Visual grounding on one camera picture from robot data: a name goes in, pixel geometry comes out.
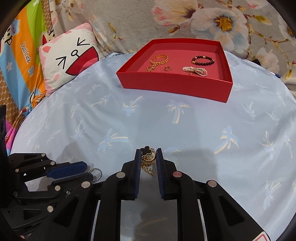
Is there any gold clover ring chain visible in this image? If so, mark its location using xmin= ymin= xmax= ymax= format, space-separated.
xmin=140 ymin=146 xmax=157 ymax=177

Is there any black bead bracelet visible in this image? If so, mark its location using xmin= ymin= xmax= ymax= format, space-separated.
xmin=191 ymin=55 xmax=215 ymax=66

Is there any cat face pillow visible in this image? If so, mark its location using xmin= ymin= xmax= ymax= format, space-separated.
xmin=38 ymin=22 xmax=99 ymax=96

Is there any gold braided cuff bangle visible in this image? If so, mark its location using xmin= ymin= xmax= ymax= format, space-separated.
xmin=150 ymin=55 xmax=169 ymax=66

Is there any red jewelry box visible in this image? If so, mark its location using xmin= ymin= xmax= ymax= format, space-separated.
xmin=116 ymin=38 xmax=233 ymax=102

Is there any light blue palm sheet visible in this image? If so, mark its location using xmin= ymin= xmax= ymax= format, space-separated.
xmin=11 ymin=53 xmax=295 ymax=240

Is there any grey floral blanket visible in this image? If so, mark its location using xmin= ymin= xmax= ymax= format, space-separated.
xmin=49 ymin=1 xmax=295 ymax=84

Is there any white pearl bracelet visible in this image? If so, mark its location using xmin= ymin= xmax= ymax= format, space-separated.
xmin=182 ymin=66 xmax=208 ymax=77

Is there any silver ring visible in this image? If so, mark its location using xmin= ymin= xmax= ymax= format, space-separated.
xmin=89 ymin=168 xmax=103 ymax=182

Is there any colourful cartoon bedsheet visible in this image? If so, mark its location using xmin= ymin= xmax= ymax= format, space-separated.
xmin=1 ymin=1 xmax=54 ymax=153

